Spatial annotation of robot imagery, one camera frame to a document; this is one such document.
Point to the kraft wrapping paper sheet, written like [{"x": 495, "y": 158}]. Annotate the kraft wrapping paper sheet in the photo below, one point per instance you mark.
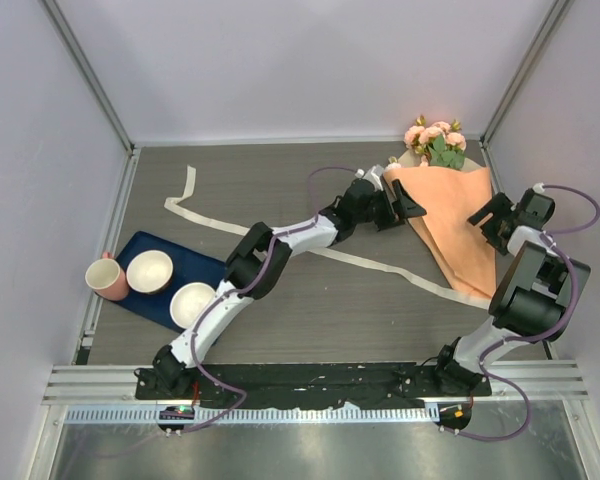
[{"x": 450, "y": 197}]

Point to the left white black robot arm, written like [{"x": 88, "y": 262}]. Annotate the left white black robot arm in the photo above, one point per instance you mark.
[{"x": 257, "y": 262}]

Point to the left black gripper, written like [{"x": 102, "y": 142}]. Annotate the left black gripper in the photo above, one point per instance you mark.
[{"x": 404, "y": 207}]

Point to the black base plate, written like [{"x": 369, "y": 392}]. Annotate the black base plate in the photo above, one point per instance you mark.
[{"x": 307, "y": 386}]

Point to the pink cup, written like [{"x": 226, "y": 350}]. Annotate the pink cup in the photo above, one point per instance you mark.
[{"x": 107, "y": 278}]

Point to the cream ribbon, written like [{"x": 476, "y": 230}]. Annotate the cream ribbon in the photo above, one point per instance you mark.
[{"x": 172, "y": 204}]

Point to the brown rimmed cream bowl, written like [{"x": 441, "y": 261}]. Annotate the brown rimmed cream bowl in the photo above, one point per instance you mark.
[{"x": 149, "y": 272}]

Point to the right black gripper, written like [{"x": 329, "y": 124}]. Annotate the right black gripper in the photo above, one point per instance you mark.
[{"x": 499, "y": 206}]

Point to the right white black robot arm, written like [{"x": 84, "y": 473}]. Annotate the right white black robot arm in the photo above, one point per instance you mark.
[{"x": 536, "y": 298}]

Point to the slotted white cable duct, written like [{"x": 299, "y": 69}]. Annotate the slotted white cable duct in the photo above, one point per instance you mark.
[{"x": 180, "y": 414}]

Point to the white bowl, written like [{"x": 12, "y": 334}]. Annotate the white bowl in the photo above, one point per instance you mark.
[{"x": 188, "y": 303}]

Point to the dark blue tray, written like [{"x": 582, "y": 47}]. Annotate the dark blue tray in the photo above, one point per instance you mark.
[{"x": 189, "y": 267}]

